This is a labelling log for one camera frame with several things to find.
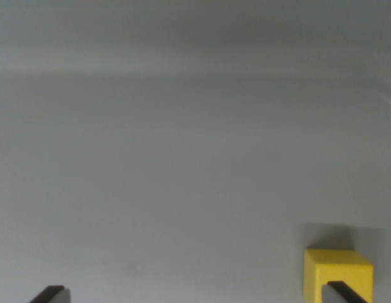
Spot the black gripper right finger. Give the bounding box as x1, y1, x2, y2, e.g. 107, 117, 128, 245
321, 281, 370, 303

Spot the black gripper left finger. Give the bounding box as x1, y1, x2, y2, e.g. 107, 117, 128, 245
29, 285, 71, 303

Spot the grey plastic bin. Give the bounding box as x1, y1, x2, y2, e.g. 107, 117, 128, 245
0, 0, 391, 303

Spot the yellow cube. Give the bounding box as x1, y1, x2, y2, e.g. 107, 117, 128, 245
303, 249, 375, 303

